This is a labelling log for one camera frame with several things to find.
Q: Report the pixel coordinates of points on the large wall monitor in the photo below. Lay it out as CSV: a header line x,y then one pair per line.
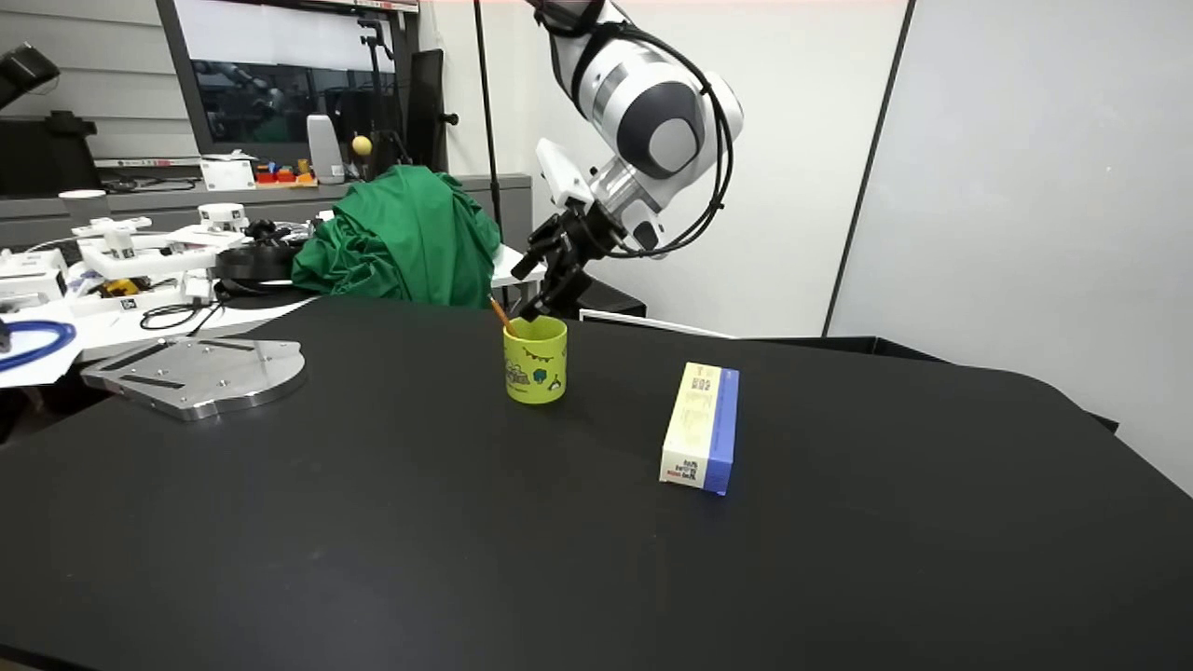
x,y
270,75

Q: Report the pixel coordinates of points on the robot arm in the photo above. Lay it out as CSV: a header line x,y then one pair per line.
x,y
652,112

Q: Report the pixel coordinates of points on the black lamp head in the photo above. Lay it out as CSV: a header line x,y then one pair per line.
x,y
23,73

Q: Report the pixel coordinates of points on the orange pencil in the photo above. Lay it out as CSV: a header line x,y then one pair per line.
x,y
500,313

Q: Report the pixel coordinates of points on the black round device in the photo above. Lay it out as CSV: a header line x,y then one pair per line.
x,y
253,261

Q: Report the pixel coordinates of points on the white paper cup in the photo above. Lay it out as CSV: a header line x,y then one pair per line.
x,y
84,205

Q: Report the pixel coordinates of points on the black pole stand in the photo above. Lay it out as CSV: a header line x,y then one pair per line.
x,y
486,112

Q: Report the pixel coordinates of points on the yellow ball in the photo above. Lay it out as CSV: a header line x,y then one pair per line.
x,y
362,145

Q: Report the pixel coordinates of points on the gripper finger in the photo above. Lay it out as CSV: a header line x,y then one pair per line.
x,y
527,262
559,291

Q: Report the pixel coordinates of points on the green cloth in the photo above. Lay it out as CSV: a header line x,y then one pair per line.
x,y
401,238

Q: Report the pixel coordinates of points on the row of coloured toy blocks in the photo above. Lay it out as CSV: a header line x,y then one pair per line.
x,y
280,175

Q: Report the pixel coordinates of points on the white plastic fixture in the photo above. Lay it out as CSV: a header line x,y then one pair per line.
x,y
140,261

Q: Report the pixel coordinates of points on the cream and blue carton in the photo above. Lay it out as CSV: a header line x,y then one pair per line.
x,y
699,429

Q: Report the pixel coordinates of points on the yellow cup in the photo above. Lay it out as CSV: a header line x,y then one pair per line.
x,y
535,363

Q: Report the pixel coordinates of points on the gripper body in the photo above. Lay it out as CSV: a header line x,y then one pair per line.
x,y
580,239

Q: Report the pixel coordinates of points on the silver metal plate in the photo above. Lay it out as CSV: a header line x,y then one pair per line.
x,y
196,377

